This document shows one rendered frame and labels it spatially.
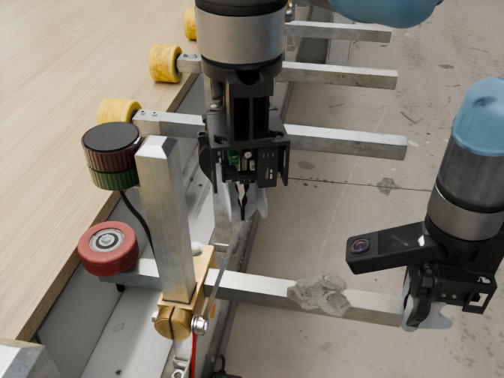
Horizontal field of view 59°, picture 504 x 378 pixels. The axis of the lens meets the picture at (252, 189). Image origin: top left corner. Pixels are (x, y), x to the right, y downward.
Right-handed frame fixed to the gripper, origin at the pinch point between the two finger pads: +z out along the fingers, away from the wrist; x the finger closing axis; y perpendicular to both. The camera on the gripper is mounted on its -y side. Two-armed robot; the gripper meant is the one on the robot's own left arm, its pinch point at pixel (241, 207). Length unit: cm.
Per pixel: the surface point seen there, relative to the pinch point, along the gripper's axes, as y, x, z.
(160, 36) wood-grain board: -84, -10, 11
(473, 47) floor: -261, 216, 100
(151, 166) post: 2.0, -9.3, -8.8
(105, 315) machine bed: -14.6, -24.4, 37.0
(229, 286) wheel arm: -0.1, -1.9, 14.6
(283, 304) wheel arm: 2.8, 5.2, 16.4
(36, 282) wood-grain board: -1.7, -26.7, 10.7
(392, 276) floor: -62, 67, 101
